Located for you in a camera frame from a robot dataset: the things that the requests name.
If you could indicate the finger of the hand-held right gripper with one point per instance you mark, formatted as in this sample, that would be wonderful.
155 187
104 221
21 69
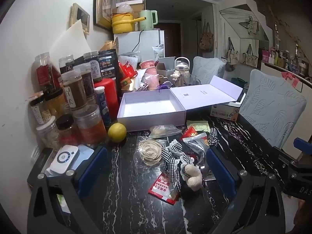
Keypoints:
303 144
284 156

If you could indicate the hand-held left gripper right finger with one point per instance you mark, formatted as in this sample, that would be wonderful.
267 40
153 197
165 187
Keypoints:
220 170

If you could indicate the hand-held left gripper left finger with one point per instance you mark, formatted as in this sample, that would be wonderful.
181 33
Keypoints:
93 168

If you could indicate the black and white scrunchie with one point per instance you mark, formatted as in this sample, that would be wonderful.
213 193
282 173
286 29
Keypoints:
213 136

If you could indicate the silver foil packet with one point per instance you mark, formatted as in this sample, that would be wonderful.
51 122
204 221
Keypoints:
195 145

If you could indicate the red snack packet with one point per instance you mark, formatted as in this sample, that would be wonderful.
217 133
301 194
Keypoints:
191 132

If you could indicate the green sachet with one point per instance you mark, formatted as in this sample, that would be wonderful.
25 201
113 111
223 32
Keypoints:
201 126

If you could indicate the bag of rubber bands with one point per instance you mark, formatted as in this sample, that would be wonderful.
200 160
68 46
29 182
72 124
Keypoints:
150 151

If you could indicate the red and white sachet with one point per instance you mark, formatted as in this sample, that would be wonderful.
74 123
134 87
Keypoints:
159 187

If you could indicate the clear bag with beige contents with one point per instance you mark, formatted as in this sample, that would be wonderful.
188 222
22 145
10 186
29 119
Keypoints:
163 129

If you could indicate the white gift box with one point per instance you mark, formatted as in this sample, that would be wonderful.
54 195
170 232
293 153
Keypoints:
146 107

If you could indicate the light blue case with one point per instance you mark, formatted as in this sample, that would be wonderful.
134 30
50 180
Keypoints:
85 152

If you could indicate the white round-button device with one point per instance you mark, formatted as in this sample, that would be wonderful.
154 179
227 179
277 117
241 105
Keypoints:
64 157

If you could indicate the wide clear plastic jar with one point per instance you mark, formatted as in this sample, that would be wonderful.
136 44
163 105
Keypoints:
90 129

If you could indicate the yellow lemon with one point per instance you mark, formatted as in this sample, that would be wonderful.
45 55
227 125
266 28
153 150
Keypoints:
117 132

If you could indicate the black lid spice jar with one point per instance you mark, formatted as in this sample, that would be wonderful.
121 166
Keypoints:
67 131

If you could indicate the grey leaf-pattern chair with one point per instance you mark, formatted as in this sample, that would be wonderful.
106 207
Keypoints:
273 107
209 69

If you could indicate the white lid oat jar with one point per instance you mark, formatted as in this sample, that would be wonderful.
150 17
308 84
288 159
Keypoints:
48 135

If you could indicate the white and orange medicine box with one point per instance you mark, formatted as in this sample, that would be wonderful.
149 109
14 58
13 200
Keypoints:
224 113

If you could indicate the blue tablet tube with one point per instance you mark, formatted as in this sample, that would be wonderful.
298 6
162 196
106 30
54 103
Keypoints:
103 109

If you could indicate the pink bow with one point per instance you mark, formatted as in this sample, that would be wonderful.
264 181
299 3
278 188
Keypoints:
291 78

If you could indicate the red cylinder canister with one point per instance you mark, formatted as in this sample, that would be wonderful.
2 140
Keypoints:
111 100

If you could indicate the white flat box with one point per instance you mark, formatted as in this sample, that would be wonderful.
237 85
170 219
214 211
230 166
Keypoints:
240 100

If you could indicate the yellow powder jar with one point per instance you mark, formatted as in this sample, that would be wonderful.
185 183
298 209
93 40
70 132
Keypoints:
58 102

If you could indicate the black label nut jar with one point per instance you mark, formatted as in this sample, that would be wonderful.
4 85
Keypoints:
39 109

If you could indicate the white counter cabinet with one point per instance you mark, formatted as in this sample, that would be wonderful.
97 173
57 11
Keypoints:
268 70

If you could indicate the dark green bag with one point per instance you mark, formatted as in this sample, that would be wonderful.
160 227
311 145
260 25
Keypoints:
237 81

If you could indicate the row of cosmetic bottles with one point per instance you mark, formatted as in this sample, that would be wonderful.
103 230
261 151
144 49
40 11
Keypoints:
282 58

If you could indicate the gold and orange box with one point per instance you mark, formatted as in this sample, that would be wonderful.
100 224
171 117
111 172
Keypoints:
126 82

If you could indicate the clear glass cup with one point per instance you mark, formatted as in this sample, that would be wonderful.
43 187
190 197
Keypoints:
193 80

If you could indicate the tall grey label jar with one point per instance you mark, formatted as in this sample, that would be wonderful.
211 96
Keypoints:
93 70

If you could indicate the white tote bag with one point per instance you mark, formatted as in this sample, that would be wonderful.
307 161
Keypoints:
251 57
232 54

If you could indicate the purple ribbon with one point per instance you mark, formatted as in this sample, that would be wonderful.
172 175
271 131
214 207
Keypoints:
162 87

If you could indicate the red packets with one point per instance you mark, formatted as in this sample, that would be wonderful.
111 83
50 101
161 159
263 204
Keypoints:
128 72

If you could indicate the white bear figurine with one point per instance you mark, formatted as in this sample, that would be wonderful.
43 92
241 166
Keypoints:
175 75

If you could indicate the pink cup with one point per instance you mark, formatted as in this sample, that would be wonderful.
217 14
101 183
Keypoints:
151 79

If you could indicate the black printed pouch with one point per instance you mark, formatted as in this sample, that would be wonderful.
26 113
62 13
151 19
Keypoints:
109 63

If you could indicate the short dark label jar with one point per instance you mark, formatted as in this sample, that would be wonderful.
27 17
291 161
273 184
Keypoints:
65 65

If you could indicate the red label clear jar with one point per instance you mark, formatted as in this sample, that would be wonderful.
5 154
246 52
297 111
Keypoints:
45 72

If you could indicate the white printed paper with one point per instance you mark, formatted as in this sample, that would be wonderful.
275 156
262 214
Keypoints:
130 59

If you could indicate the pink bowl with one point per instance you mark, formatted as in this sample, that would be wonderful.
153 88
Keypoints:
147 64

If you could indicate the grey box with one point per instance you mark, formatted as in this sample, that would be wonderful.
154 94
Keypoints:
167 62

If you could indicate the woven straw basket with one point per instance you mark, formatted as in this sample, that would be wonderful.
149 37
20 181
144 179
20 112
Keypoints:
108 46

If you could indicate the white board sheet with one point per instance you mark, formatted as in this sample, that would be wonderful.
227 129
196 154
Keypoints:
70 41

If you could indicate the brown tote bag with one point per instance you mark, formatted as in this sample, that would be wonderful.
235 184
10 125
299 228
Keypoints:
206 41

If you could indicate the green and white pouch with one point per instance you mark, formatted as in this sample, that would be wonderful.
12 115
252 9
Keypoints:
158 51

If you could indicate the white mini fridge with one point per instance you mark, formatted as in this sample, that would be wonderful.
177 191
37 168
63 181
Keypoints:
146 43

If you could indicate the yellow pot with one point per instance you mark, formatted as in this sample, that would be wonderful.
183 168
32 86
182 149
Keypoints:
121 24

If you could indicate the green electric kettle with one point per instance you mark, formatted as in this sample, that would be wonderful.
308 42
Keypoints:
147 20

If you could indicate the cardboard box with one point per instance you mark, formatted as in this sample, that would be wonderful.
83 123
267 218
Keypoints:
137 4

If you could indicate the small wooden picture frame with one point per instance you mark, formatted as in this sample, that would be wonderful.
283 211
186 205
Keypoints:
81 17

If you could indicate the large gold picture frame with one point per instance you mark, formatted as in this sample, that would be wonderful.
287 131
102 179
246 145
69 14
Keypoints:
103 7

